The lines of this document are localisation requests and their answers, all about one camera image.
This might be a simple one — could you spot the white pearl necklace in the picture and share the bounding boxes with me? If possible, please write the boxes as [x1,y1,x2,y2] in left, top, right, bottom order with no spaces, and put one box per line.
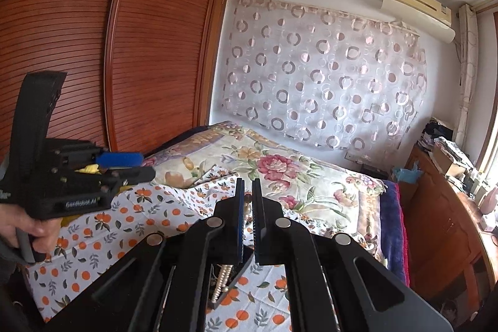
[211,263,235,308]

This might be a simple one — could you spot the black jewelry box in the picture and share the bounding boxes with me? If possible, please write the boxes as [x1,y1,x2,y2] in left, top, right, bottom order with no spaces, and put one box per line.
[208,254,254,309]

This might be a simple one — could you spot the person's left hand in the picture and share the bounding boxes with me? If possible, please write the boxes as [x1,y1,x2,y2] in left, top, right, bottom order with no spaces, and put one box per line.
[0,204,62,254]

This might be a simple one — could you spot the yellow plush toy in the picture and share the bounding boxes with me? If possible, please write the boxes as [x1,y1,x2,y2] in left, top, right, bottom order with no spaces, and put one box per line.
[60,163,132,228]

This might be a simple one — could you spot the orange print bed sheet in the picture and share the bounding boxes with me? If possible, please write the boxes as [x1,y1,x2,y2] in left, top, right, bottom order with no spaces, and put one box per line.
[23,163,387,332]

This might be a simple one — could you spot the purple blanket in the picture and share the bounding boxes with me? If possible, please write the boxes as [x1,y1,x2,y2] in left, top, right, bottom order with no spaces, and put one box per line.
[380,180,410,287]

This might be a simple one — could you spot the wooden wardrobe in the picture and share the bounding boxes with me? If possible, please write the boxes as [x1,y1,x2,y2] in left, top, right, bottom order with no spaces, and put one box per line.
[1,0,226,153]

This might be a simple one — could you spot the teal tissue paper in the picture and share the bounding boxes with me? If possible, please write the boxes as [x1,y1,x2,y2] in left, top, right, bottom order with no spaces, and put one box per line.
[392,161,424,185]

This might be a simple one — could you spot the circle pattern sheer curtain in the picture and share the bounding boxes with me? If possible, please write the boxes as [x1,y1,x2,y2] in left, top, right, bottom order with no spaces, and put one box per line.
[220,0,427,160]

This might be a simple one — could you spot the wooden side cabinet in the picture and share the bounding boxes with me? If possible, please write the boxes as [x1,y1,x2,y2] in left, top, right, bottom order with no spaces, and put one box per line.
[403,147,497,310]

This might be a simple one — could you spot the clutter pile on cabinet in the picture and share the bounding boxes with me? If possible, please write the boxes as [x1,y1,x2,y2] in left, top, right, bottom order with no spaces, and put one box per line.
[417,117,494,204]

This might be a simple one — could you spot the pink figurine on cabinet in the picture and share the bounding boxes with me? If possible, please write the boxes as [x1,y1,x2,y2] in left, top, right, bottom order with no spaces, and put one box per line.
[479,186,498,215]

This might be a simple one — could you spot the white air conditioner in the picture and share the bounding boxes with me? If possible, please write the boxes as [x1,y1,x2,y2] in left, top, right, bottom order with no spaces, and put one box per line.
[382,0,456,44]

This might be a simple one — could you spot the window with wooden frame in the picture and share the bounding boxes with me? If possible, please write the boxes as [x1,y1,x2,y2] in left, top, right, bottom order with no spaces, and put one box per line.
[477,7,497,171]

